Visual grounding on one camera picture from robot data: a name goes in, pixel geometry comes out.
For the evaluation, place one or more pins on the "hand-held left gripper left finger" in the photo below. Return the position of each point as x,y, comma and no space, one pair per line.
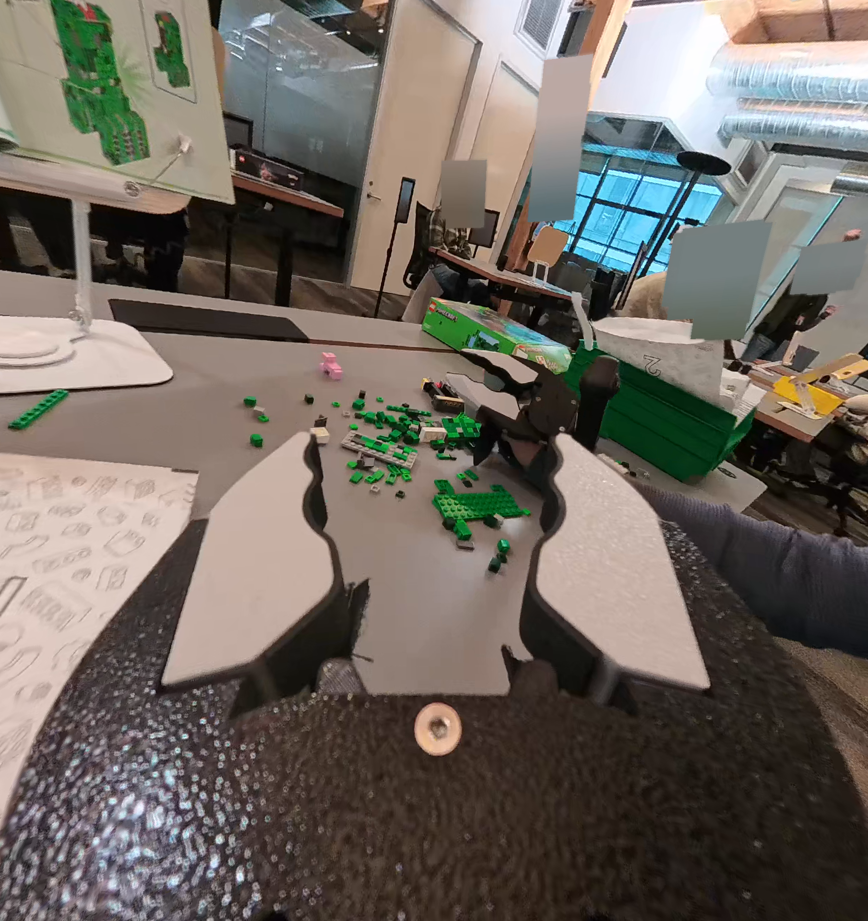
261,561

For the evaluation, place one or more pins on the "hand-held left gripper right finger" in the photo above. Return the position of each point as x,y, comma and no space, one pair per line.
614,568

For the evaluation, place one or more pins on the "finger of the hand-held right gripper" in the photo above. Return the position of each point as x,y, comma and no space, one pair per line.
480,392
502,363

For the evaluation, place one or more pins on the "green brick strip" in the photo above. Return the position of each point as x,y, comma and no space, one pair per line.
477,507

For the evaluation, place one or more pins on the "green grey brick panel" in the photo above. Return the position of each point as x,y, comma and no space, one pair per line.
380,450

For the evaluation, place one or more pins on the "person's right forearm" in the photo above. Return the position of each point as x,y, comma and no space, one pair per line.
801,575

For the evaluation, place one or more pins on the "grey desk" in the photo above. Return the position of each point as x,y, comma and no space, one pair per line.
189,388

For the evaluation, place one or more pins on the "green toy set box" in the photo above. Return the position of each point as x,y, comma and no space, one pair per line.
491,334

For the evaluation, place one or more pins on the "black yellow brick model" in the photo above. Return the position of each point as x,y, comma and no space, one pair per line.
439,394

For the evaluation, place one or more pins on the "white brick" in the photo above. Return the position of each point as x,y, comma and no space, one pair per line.
432,434

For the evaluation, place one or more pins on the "brown-topped table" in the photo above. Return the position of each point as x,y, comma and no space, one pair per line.
506,277

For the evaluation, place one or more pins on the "scattered green bricks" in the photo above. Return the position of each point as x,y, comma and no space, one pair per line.
383,421

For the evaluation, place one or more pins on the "green plastic crate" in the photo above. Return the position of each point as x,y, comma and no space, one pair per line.
664,432

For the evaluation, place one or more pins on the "white printed paper bag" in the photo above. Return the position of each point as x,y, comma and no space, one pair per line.
664,360

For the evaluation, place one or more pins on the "tan board stand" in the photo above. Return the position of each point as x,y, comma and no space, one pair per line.
547,248

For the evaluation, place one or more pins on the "pink brick pig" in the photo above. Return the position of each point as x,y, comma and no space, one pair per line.
331,367

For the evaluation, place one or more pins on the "black stand pole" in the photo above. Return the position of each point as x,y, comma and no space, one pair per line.
405,201

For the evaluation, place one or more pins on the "printed paper sheet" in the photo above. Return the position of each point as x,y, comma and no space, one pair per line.
45,539

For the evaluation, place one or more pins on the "yellow board stand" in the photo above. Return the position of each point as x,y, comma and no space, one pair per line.
815,385

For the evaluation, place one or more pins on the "wooden-edged table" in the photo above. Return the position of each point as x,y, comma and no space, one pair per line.
290,198

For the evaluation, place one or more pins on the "long green plate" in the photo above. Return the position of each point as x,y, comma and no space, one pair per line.
38,410

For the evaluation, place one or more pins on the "black floor lamp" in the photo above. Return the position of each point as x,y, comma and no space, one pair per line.
700,162

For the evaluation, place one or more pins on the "white book stand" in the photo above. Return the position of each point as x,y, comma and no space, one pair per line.
59,352

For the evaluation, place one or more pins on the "black toy set box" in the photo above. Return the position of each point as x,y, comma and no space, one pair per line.
268,169

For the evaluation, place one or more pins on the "open instruction booklet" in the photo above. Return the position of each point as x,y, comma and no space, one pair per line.
153,108

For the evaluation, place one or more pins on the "white wall vent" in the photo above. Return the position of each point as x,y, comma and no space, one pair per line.
542,25

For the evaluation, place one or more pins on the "silver ventilation duct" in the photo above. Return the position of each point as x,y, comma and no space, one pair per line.
801,72

